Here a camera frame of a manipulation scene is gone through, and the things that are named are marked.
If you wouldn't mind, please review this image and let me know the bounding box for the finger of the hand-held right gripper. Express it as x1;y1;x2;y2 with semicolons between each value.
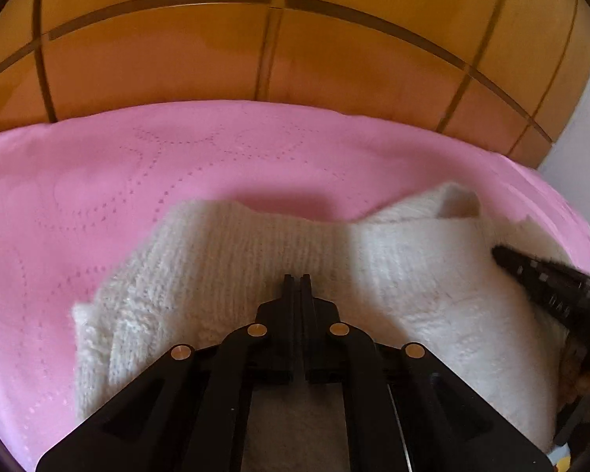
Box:
492;245;590;328

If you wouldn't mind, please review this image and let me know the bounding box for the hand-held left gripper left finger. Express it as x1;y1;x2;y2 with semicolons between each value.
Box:
36;274;296;472

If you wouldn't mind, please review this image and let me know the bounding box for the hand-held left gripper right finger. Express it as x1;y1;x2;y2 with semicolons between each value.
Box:
300;274;555;472

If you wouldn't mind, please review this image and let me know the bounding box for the pink bed sheet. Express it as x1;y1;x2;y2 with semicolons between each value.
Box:
0;100;590;472

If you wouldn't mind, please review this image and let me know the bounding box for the white knitted sweater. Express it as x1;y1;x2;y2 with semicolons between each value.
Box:
71;182;578;472

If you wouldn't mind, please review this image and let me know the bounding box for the wooden headboard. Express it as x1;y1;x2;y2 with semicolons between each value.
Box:
0;0;590;170

